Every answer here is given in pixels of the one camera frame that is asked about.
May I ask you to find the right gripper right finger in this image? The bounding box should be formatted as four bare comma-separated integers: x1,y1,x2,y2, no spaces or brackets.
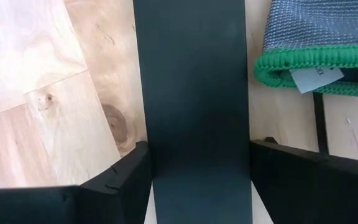
249,136,358,224

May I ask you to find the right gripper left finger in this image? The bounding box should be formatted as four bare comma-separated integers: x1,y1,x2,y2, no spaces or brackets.
0,141,152,224

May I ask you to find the black zip tie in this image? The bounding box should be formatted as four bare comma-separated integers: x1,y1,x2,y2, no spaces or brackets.
312,92,329,156

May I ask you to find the black duct cover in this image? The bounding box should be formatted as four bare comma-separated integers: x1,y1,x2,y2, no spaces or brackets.
132,0,253,224

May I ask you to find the grey glove green cuff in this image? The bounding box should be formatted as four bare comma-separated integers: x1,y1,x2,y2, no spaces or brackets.
253,0,358,98

